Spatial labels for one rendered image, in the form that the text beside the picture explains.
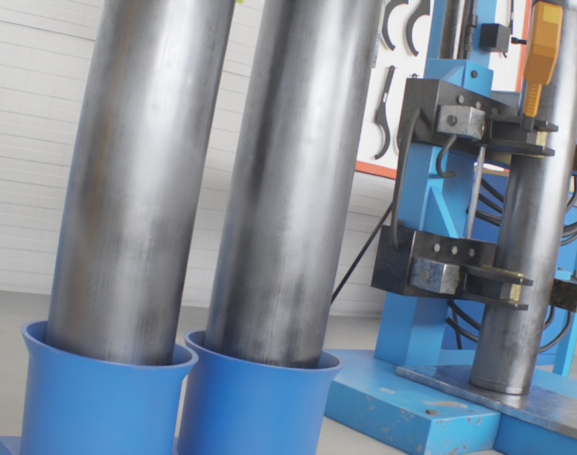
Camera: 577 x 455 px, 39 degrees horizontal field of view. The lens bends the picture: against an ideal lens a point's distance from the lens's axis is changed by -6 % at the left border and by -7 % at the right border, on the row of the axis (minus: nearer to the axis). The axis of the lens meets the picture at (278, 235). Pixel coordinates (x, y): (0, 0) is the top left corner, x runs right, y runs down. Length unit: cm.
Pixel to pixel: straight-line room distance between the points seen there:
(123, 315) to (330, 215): 41
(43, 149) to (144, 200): 261
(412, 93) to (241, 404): 148
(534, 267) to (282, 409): 139
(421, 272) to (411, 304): 45
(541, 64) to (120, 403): 112
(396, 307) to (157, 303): 184
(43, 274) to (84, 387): 267
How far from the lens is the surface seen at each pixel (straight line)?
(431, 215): 263
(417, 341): 304
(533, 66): 186
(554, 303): 293
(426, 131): 262
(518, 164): 273
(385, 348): 309
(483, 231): 429
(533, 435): 253
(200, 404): 151
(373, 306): 512
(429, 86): 265
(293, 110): 145
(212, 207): 431
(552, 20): 185
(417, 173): 268
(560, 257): 443
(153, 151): 127
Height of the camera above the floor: 66
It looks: 3 degrees down
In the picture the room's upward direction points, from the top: 10 degrees clockwise
